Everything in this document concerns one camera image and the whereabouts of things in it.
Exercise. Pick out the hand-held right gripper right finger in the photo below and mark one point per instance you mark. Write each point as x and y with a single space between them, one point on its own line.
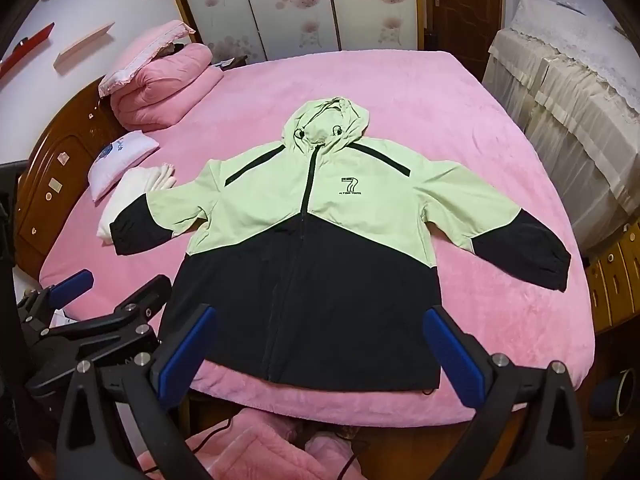
455 360

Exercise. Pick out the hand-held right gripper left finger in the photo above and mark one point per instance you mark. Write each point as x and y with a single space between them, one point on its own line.
185 355

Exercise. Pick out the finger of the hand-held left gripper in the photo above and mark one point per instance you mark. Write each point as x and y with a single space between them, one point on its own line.
145 296
75 284

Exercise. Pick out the green and black hooded jacket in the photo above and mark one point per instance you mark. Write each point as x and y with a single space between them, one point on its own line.
300 200

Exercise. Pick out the wooden headboard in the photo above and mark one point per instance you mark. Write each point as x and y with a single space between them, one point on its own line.
55 185

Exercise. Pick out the cream folded cloth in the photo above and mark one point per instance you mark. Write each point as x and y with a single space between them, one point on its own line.
130 195

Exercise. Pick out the small white printed pillow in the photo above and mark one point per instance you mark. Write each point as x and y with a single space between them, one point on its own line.
125 155

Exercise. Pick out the dark round stool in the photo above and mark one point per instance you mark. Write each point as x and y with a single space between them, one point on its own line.
607 395

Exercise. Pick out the wooden drawer cabinet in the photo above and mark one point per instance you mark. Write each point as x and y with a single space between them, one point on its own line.
615 270

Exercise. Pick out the pink folded quilt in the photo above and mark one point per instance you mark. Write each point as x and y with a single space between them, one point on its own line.
170 90

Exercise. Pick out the pink bed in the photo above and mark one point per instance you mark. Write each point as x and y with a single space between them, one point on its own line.
450 135

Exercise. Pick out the pink lace-trimmed pillow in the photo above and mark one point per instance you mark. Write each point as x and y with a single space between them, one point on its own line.
145 45

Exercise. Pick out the white lace cloth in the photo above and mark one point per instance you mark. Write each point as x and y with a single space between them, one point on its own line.
575 110

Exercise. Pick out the floral wardrobe doors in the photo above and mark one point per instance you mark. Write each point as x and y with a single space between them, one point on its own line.
280 5

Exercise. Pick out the brown wooden door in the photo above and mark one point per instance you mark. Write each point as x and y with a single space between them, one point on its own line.
465 10

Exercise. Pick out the wooden wall shelf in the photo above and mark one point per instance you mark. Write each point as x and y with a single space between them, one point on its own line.
82 42

